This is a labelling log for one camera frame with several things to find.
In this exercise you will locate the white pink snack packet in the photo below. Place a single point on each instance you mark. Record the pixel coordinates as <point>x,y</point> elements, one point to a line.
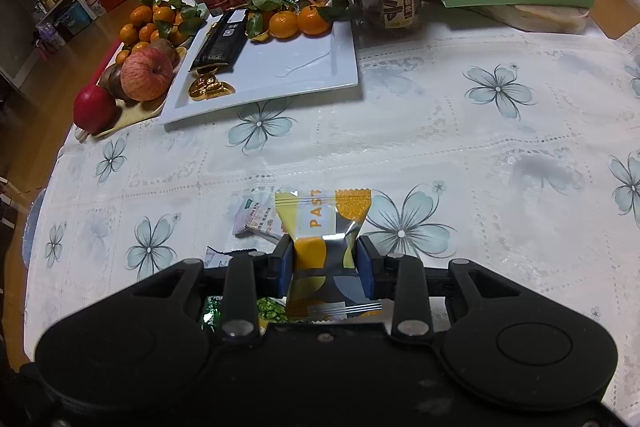
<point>255,219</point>

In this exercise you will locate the yellow snack packet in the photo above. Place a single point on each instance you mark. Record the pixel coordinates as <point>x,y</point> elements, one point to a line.
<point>322,247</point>

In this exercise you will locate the light green pea snack packet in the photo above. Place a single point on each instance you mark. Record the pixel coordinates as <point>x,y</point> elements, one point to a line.
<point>270,309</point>

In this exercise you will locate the beige folded cloth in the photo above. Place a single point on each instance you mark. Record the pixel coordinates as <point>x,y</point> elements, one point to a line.
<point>545,18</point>

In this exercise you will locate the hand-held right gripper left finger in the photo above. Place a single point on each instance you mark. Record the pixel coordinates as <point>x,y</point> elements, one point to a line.
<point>286,267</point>

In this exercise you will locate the black snack packet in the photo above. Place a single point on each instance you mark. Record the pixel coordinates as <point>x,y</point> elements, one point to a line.
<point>222,39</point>

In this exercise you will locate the dark round fruit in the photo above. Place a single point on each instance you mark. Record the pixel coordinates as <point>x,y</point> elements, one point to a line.
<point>165,50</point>
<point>112,79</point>

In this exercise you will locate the dark red apple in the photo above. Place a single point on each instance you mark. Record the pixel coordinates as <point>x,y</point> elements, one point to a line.
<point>95,108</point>

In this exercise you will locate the shiny green snack packet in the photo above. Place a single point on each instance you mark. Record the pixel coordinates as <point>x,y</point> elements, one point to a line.
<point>212,312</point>

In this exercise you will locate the pile of tangerines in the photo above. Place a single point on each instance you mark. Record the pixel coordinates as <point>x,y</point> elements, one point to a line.
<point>145,24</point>

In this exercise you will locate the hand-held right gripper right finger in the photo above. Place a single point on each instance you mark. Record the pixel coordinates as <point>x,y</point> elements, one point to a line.
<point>365,267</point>

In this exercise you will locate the wooden fruit tray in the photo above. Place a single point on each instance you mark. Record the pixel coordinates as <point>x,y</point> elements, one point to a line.
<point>145,111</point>

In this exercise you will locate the gold wrapped chocolates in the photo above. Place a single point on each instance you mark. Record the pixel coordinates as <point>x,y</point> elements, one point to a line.
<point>210,87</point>

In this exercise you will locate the white floral tablecloth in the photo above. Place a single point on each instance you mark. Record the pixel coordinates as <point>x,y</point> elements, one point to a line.
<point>450,187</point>

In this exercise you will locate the red yellow apple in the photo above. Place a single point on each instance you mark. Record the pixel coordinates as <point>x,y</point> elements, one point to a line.
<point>146,74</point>

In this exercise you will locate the white rectangular plate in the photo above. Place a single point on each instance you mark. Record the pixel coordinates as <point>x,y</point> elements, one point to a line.
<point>290,67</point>

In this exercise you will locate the single tangerine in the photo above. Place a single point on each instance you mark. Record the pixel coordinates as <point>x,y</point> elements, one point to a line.
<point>312,20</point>
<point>282,24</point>

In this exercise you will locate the white green patterned snack packet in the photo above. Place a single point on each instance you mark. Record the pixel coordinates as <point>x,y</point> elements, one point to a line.
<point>220,258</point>

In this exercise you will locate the blue storage bin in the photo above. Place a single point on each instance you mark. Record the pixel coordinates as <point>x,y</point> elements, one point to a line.
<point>72,19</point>

